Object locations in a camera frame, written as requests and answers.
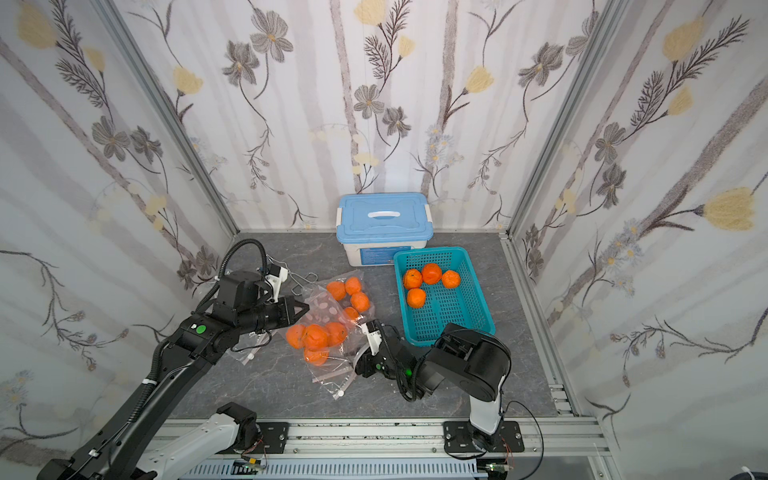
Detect clear zip-top bag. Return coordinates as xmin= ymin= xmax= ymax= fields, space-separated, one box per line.
xmin=226 ymin=330 xmax=273 ymax=365
xmin=282 ymin=269 xmax=374 ymax=400

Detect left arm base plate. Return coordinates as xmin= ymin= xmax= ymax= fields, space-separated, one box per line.
xmin=226 ymin=422 xmax=290 ymax=455

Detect white slotted cable duct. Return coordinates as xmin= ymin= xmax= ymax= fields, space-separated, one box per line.
xmin=181 ymin=458 xmax=488 ymax=479

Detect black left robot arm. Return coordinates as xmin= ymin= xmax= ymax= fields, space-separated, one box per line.
xmin=38 ymin=238 xmax=310 ymax=479

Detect thin metal wire piece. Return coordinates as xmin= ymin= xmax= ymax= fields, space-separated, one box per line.
xmin=265 ymin=253 xmax=319 ymax=296

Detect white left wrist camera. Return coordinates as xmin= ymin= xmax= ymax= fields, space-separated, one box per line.
xmin=264 ymin=263 xmax=289 ymax=302

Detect aluminium mounting rail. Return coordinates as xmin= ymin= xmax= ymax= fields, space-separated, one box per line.
xmin=184 ymin=417 xmax=621 ymax=479

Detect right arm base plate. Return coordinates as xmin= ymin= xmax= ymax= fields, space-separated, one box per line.
xmin=442 ymin=420 xmax=525 ymax=456

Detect blue lidded storage box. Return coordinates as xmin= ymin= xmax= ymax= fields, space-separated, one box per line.
xmin=336 ymin=192 xmax=434 ymax=267

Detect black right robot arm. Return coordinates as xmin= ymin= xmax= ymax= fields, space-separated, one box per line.
xmin=353 ymin=320 xmax=525 ymax=460

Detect teal plastic basket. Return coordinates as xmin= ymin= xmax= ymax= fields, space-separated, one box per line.
xmin=393 ymin=247 xmax=496 ymax=347

